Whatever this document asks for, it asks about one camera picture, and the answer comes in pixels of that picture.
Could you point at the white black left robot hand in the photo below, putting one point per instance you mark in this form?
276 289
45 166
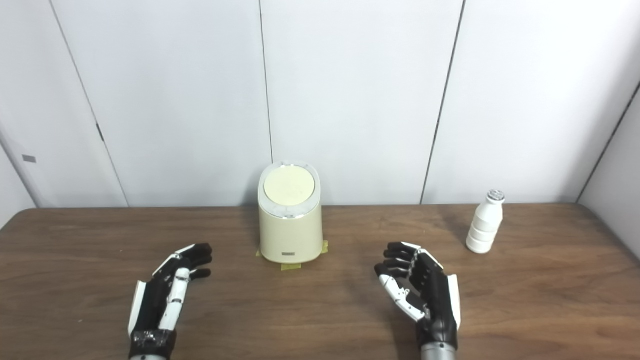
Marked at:
150 300

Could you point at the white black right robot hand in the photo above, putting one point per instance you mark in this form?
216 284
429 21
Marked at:
437 305

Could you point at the small white plastic bottle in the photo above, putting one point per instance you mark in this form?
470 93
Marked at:
485 225

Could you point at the cream-colored lidded bin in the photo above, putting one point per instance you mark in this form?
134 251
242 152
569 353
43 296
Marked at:
290 235

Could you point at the black wall panel hinge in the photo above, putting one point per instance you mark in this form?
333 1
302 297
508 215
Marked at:
100 132

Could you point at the grey wall label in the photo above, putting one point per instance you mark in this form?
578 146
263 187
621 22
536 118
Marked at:
29 158

